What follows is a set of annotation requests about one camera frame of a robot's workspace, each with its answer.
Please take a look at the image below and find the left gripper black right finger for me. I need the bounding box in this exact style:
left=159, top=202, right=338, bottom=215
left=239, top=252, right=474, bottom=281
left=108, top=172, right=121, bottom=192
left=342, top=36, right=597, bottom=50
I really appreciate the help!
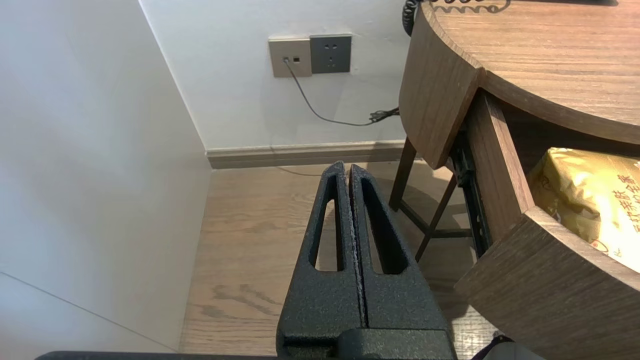
left=349, top=164, right=451, bottom=333

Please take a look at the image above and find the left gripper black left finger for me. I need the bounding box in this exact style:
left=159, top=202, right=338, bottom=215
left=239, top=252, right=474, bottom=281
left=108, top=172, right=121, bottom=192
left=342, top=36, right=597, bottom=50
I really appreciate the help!
left=276, top=161, right=367, bottom=359

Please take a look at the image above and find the curved-front wooden drawer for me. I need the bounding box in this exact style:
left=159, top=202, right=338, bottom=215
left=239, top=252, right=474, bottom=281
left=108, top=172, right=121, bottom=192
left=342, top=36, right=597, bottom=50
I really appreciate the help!
left=454, top=90, right=640, bottom=360

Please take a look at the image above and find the gold tissue pack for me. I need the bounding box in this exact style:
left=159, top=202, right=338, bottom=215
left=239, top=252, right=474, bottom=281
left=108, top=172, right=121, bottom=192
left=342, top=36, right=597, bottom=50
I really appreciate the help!
left=527, top=147, right=640, bottom=273

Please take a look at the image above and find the black metal drawer slide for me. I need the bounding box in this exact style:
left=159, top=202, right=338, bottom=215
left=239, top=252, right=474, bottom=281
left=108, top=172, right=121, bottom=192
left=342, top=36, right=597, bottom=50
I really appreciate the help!
left=450, top=132, right=493, bottom=261

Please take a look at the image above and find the grey-brown baseboard strip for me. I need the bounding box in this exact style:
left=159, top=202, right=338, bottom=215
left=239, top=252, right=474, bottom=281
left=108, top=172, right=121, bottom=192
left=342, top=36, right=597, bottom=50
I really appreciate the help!
left=206, top=140, right=408, bottom=170

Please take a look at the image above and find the round wooden side table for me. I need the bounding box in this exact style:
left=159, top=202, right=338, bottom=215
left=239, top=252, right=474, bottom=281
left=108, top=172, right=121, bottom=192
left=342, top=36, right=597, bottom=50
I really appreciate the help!
left=398, top=0, right=640, bottom=170

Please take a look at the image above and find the thin black wall cable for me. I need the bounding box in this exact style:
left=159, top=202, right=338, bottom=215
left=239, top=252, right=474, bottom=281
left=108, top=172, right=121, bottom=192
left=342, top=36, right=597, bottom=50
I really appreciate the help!
left=283, top=57, right=401, bottom=127

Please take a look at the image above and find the small grey wall outlet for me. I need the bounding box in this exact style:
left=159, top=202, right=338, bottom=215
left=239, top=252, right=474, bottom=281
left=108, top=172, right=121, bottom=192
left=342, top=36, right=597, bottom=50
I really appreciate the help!
left=268, top=36, right=312, bottom=78

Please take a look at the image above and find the small black wall outlet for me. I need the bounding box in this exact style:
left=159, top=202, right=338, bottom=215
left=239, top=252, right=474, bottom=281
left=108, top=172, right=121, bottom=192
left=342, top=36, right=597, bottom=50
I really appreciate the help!
left=309, top=34, right=352, bottom=74

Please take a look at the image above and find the coiled black telephone cord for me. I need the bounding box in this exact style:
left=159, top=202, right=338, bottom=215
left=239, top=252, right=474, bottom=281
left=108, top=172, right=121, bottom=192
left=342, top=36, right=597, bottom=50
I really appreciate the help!
left=401, top=0, right=511, bottom=37

